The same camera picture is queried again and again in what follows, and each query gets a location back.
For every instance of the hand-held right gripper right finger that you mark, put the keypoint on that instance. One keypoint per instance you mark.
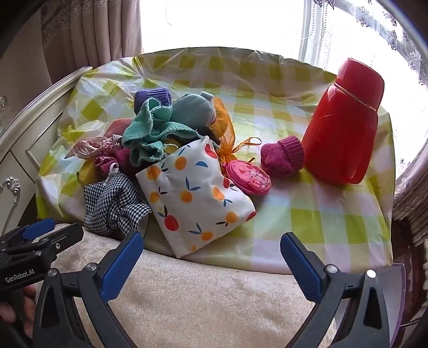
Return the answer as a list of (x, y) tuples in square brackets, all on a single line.
[(301, 264)]

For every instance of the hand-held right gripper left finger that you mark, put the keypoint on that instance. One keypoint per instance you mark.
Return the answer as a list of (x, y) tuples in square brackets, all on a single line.
[(122, 264)]

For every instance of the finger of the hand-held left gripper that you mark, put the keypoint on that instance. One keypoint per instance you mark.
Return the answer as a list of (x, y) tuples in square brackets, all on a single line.
[(36, 228), (63, 236)]

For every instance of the black white houndstooth pouch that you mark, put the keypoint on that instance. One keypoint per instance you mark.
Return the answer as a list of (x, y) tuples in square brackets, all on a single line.
[(113, 204)]

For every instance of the yellow sponge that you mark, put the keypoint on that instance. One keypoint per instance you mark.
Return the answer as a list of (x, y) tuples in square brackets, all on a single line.
[(87, 172)]

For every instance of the floral satin pouch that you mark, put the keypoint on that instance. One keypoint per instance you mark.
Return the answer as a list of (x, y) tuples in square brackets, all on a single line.
[(90, 147)]

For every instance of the white fruit print pouch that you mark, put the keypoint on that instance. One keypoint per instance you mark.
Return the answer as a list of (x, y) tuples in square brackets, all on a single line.
[(190, 200)]

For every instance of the magenta knit sock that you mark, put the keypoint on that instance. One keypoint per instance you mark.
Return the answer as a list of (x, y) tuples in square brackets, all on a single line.
[(284, 157)]

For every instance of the peach pink cloth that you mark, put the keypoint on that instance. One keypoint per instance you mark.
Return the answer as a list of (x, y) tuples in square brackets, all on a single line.
[(117, 129)]

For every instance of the teal terry towel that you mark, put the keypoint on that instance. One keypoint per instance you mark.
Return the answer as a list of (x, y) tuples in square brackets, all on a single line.
[(147, 134)]

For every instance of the orange organza bag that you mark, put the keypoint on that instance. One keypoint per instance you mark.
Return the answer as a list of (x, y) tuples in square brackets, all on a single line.
[(224, 123)]

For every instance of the purple knit cloth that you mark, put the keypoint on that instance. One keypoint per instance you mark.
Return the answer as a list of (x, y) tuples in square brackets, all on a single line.
[(153, 95)]

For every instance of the light blue plush toy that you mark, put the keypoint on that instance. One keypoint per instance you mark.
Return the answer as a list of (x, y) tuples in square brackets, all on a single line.
[(192, 108)]

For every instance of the person's left hand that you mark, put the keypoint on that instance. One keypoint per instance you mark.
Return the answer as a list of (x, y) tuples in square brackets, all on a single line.
[(29, 299)]

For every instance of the green checkered plastic tablecloth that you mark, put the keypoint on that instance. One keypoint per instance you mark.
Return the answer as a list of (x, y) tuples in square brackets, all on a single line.
[(301, 217)]

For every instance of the white ornate dresser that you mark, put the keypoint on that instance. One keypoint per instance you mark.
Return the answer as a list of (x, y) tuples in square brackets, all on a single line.
[(20, 150)]

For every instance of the beige velvet cushion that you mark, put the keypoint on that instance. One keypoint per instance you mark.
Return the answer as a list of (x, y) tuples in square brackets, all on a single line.
[(200, 301)]

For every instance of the pink round case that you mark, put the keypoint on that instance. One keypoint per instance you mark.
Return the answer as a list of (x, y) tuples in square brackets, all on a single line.
[(249, 175)]

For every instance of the red plastic bottle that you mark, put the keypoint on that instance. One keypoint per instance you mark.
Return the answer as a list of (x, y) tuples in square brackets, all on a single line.
[(341, 134)]

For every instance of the beige embroidered curtain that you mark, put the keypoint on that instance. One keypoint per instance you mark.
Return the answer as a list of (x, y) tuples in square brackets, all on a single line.
[(93, 30)]

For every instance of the white lace curtain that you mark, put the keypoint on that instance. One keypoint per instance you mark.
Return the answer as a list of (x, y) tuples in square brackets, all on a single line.
[(384, 26)]

